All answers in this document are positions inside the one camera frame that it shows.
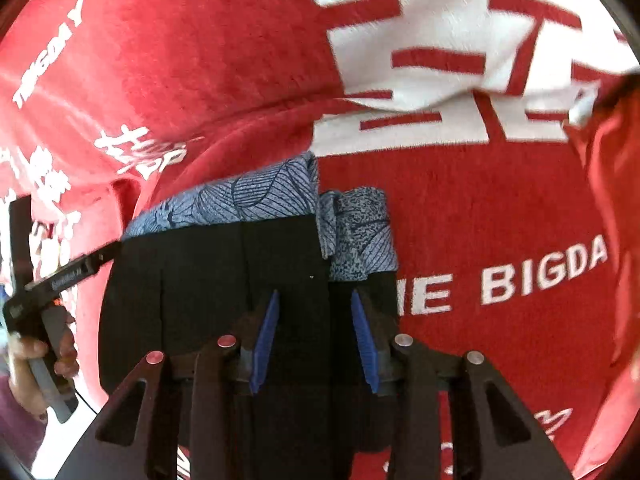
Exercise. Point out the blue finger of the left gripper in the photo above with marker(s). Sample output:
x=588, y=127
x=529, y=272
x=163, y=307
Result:
x=106, y=253

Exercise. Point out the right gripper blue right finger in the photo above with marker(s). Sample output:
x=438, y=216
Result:
x=493, y=434

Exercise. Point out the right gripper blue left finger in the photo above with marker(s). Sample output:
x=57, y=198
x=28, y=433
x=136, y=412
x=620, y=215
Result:
x=135, y=435

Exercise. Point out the black pants with patterned lining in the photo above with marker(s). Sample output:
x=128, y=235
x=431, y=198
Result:
x=290, y=272

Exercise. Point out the person's maroon sleeve forearm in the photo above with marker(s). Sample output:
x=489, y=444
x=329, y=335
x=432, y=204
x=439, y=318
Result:
x=23, y=432

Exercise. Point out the person's left hand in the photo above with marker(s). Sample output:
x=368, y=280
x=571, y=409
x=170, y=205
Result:
x=22, y=350

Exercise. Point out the red blanket with white characters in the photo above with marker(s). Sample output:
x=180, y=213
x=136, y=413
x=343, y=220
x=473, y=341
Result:
x=503, y=133

